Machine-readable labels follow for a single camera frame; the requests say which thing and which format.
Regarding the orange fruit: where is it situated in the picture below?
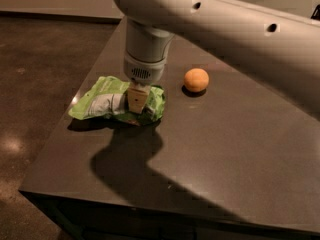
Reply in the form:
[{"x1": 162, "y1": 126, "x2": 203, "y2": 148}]
[{"x1": 184, "y1": 68, "x2": 209, "y2": 93}]

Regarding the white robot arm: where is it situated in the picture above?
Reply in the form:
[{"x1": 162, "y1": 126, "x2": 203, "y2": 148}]
[{"x1": 114, "y1": 0, "x2": 320, "y2": 118}]

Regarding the green rice chip bag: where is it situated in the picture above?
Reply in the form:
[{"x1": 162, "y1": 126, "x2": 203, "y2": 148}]
[{"x1": 68, "y1": 76, "x2": 165, "y2": 126}]

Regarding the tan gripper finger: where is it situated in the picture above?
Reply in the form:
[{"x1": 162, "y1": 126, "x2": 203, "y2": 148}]
[{"x1": 127, "y1": 82, "x2": 151, "y2": 114}]

